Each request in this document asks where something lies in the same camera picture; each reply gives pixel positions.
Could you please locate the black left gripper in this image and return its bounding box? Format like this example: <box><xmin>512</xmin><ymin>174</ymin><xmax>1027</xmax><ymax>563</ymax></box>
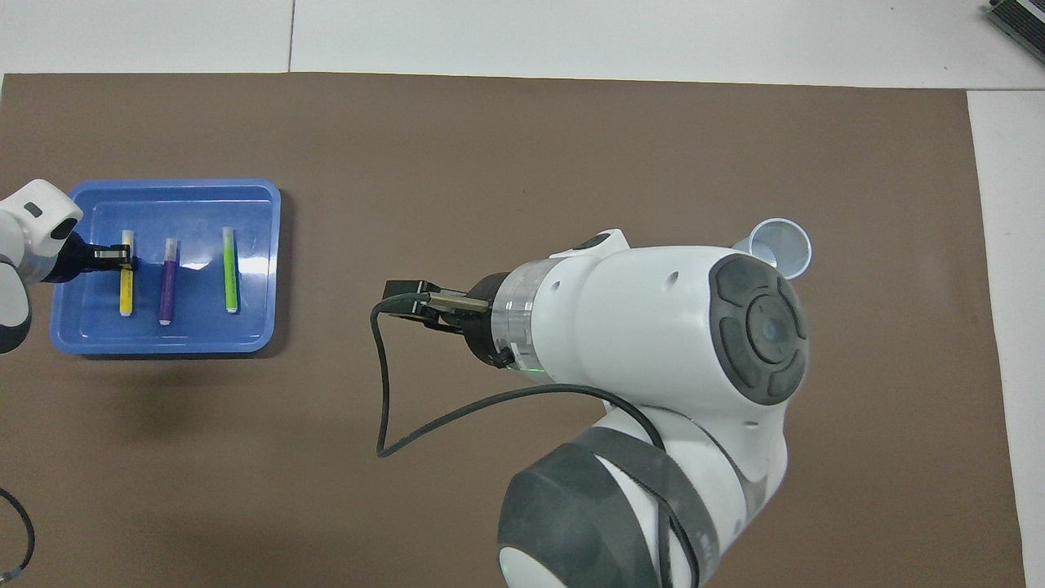
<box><xmin>45</xmin><ymin>232</ymin><xmax>138</xmax><ymax>285</ymax></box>

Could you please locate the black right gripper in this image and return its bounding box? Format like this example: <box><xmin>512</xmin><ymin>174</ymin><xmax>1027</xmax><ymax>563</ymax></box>
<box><xmin>385</xmin><ymin>272</ymin><xmax>517</xmax><ymax>370</ymax></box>

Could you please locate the yellow highlighter pen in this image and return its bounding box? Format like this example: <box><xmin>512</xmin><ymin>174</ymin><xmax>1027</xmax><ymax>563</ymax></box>
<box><xmin>118</xmin><ymin>229</ymin><xmax>135</xmax><ymax>318</ymax></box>

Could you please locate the purple highlighter pen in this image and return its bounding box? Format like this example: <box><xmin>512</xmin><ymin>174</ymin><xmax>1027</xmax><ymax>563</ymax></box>
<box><xmin>158</xmin><ymin>238</ymin><xmax>180</xmax><ymax>327</ymax></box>

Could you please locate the green highlighter pen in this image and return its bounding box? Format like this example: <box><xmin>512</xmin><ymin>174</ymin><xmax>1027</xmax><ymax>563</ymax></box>
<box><xmin>221</xmin><ymin>226</ymin><xmax>241</xmax><ymax>315</ymax></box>

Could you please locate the blue plastic tray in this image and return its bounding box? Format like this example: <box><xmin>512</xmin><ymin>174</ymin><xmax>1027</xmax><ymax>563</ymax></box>
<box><xmin>49</xmin><ymin>178</ymin><xmax>283</xmax><ymax>358</ymax></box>

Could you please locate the brown table mat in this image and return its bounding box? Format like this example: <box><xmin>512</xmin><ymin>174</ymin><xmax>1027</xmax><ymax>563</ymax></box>
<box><xmin>0</xmin><ymin>72</ymin><xmax>1028</xmax><ymax>588</ymax></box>

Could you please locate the pale blue plastic cup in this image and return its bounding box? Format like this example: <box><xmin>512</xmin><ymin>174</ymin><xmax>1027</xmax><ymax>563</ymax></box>
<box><xmin>731</xmin><ymin>217</ymin><xmax>814</xmax><ymax>280</ymax></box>

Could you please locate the grey ribbed device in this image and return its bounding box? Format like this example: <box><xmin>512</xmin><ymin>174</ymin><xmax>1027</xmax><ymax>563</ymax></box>
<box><xmin>984</xmin><ymin>0</ymin><xmax>1045</xmax><ymax>43</ymax></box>

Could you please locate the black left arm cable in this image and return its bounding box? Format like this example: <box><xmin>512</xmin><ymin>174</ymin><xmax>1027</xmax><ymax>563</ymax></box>
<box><xmin>0</xmin><ymin>487</ymin><xmax>37</xmax><ymax>581</ymax></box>

